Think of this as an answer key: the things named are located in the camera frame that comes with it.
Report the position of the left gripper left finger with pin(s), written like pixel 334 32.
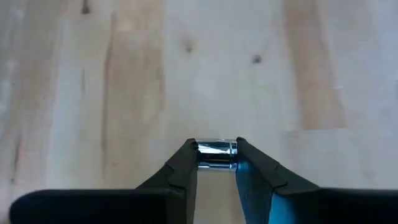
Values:
pixel 93 208

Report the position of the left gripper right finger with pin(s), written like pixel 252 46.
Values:
pixel 311 208

